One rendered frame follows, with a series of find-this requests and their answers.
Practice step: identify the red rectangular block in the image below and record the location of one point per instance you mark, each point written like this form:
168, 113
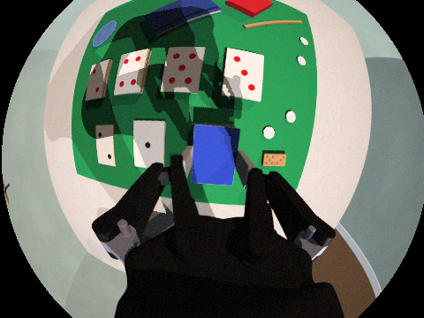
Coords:
250, 7

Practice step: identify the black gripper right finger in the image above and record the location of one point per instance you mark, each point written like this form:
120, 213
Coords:
299, 222

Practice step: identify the green felt card table mat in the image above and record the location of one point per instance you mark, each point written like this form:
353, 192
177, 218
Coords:
287, 86

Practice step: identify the blue flat disc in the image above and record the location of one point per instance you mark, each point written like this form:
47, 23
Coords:
104, 33

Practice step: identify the white round disc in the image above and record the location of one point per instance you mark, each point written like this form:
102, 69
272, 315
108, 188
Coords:
301, 60
268, 132
290, 116
303, 41

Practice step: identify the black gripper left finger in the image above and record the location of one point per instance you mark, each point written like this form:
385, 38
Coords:
119, 229

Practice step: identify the tan wooden stick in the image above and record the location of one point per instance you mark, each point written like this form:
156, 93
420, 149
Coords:
272, 23

